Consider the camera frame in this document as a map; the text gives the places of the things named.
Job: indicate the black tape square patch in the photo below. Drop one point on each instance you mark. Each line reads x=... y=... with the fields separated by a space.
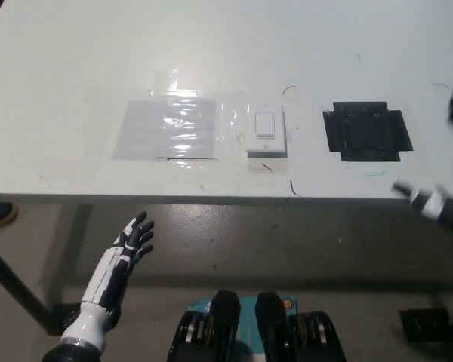
x=366 y=132

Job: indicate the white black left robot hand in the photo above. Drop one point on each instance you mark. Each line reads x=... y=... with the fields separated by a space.
x=113 y=264

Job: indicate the white rocker wall switch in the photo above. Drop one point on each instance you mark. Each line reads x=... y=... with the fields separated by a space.
x=266 y=130

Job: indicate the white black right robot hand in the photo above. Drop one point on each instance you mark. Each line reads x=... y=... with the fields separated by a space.
x=434 y=205

